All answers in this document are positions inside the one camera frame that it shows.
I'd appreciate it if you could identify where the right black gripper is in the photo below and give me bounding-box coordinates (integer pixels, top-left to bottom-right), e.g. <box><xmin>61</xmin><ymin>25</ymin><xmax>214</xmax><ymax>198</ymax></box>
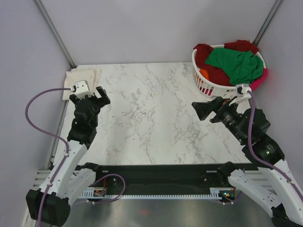
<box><xmin>191</xmin><ymin>95</ymin><xmax>247</xmax><ymax>143</ymax></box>

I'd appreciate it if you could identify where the cream white t shirt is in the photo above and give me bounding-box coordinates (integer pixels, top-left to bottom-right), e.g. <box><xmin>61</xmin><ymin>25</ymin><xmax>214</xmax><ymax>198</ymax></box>
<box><xmin>62</xmin><ymin>68</ymin><xmax>101</xmax><ymax>101</ymax></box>

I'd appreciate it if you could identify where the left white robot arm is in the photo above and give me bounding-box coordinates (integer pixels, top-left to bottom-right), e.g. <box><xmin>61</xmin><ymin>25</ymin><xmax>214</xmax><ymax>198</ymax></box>
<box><xmin>26</xmin><ymin>85</ymin><xmax>110</xmax><ymax>227</ymax></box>

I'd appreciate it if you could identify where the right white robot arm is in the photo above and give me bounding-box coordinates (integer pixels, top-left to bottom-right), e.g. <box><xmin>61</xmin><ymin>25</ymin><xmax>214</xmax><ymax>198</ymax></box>
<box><xmin>191</xmin><ymin>97</ymin><xmax>303</xmax><ymax>227</ymax></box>

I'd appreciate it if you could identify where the white laundry basket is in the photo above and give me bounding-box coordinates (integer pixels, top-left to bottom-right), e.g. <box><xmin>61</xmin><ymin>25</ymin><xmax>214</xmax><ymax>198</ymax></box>
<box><xmin>192</xmin><ymin>48</ymin><xmax>266</xmax><ymax>98</ymax></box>

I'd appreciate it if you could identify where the dark red t shirt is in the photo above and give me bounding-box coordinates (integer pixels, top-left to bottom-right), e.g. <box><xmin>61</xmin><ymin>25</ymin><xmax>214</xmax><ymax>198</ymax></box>
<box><xmin>194</xmin><ymin>40</ymin><xmax>263</xmax><ymax>86</ymax></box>

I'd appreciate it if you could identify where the orange t shirt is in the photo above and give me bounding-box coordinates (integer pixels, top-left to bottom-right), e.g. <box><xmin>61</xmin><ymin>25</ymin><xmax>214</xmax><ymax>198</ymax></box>
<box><xmin>199</xmin><ymin>69</ymin><xmax>209</xmax><ymax>80</ymax></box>

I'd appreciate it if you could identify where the pink t shirt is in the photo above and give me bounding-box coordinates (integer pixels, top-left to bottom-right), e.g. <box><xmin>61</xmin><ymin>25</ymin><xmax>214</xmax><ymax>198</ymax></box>
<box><xmin>250</xmin><ymin>68</ymin><xmax>268</xmax><ymax>91</ymax></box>

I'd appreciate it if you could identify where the green t shirt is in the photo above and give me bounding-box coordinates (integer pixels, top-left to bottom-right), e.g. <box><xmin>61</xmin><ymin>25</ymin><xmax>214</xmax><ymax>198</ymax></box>
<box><xmin>205</xmin><ymin>48</ymin><xmax>263</xmax><ymax>85</ymax></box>

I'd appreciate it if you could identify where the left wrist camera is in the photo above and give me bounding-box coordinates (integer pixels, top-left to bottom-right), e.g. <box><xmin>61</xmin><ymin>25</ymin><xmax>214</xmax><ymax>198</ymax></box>
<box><xmin>71</xmin><ymin>80</ymin><xmax>93</xmax><ymax>99</ymax></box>

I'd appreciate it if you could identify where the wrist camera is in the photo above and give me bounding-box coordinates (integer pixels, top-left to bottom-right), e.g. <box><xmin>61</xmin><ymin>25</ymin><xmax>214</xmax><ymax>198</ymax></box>
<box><xmin>229</xmin><ymin>84</ymin><xmax>252</xmax><ymax>106</ymax></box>
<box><xmin>71</xmin><ymin>80</ymin><xmax>93</xmax><ymax>99</ymax></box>

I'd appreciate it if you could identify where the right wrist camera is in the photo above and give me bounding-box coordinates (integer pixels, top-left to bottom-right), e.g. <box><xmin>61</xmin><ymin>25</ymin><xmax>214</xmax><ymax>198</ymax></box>
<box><xmin>229</xmin><ymin>84</ymin><xmax>252</xmax><ymax>106</ymax></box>

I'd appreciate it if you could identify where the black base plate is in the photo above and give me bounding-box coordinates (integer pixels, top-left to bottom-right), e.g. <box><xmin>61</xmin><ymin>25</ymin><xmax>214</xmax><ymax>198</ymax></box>
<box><xmin>78</xmin><ymin>163</ymin><xmax>261</xmax><ymax>196</ymax></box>

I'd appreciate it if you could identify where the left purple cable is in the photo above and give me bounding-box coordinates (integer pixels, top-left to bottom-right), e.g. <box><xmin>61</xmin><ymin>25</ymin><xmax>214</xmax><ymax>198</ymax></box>
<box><xmin>25</xmin><ymin>87</ymin><xmax>125</xmax><ymax>227</ymax></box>

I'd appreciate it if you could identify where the white slotted cable duct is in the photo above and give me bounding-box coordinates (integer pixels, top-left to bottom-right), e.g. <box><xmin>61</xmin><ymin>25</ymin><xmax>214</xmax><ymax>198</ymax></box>
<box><xmin>78</xmin><ymin>187</ymin><xmax>233</xmax><ymax>200</ymax></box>

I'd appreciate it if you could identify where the aluminium frame rail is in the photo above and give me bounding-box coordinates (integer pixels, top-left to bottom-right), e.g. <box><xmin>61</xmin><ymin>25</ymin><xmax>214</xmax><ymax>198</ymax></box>
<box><xmin>33</xmin><ymin>0</ymin><xmax>77</xmax><ymax>69</ymax></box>

